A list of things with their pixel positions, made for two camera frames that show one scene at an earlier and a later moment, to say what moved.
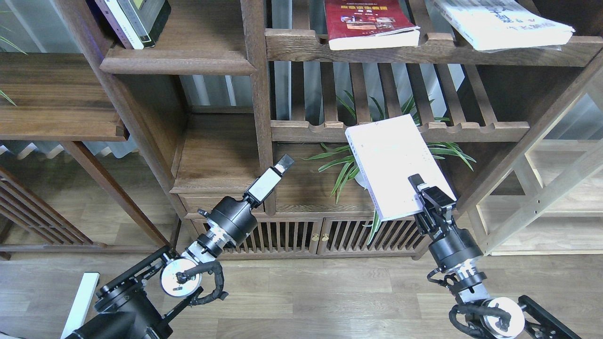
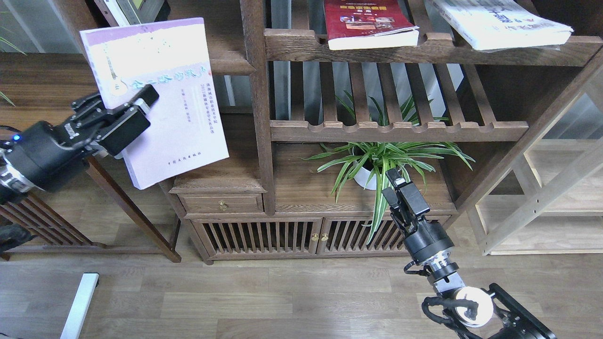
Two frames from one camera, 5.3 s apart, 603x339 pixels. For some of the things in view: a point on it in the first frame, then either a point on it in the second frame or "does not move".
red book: [352, 24] does not move
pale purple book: [387, 152] to [186, 133]
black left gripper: [232, 217] to [50, 156]
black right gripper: [449, 247] to [422, 238]
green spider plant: [409, 115] does not move
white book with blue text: [491, 26] does not move
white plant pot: [360, 180] does not move
